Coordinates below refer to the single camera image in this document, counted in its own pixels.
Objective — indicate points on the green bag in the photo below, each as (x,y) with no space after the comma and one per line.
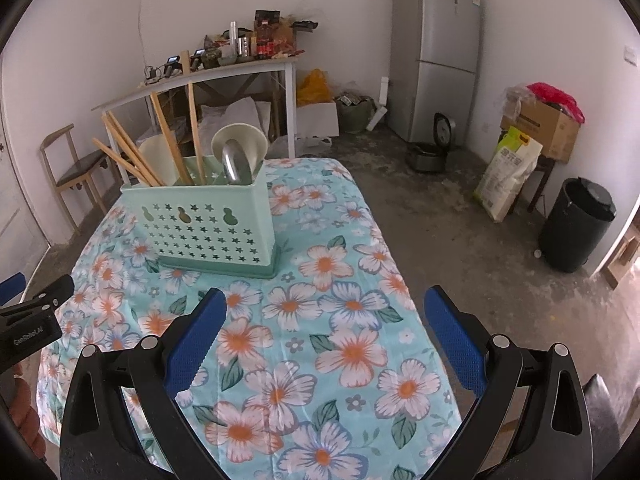
(355,112)

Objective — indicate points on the white foam board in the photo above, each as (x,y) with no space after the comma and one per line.
(380,105)

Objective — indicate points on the red plastic bag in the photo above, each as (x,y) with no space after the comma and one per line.
(550,94)

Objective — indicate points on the cardboard box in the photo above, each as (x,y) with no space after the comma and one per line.
(542,127)

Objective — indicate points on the metal spoon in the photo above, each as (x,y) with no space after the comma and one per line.
(235,160)

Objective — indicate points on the black tray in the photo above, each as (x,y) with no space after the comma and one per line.
(306,24)

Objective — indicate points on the white and yellow rice bag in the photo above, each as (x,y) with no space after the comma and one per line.
(505,180)

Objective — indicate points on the person's left hand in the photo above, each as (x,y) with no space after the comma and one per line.
(22,415)

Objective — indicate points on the rice cooker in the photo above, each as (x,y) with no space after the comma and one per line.
(425,157)

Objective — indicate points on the wooden chair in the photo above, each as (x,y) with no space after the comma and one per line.
(75,167)

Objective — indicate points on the floral tablecloth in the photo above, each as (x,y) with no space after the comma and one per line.
(310,310)

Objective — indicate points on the white door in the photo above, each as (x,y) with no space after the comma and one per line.
(15,200)

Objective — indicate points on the green plastic utensil holder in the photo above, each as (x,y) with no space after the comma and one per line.
(200,230)

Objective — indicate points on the grey pillow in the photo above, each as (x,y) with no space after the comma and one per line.
(225,112)

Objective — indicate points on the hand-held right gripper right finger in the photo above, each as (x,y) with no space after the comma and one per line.
(455,345)

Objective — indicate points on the orange plastic bag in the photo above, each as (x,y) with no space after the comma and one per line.
(312,87)

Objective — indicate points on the black trash bin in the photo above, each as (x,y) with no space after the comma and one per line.
(570,230)

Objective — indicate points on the white box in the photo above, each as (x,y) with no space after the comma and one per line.
(317,119)

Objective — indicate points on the black box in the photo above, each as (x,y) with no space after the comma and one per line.
(266,15)

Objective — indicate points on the black charger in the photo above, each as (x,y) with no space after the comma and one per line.
(151,77)

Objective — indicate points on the white side table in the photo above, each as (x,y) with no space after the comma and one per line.
(225,71)

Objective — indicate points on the silver refrigerator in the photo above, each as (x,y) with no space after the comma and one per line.
(435,50)

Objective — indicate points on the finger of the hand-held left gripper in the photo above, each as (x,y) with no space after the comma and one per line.
(50,292)
(12,287)

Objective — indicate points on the clear plastic bag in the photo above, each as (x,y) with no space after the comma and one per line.
(515,95)

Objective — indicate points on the small device blue screen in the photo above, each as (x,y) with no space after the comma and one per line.
(200,55)
(172,62)

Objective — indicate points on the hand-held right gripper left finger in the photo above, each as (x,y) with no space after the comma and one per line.
(195,340)

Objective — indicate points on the metal can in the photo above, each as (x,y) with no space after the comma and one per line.
(244,46)

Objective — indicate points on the wall socket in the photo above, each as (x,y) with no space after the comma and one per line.
(631,56)

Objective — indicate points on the dark wooden stool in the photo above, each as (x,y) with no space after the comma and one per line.
(542,170)

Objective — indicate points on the clear plastic bottle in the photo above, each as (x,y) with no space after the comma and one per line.
(233,32)

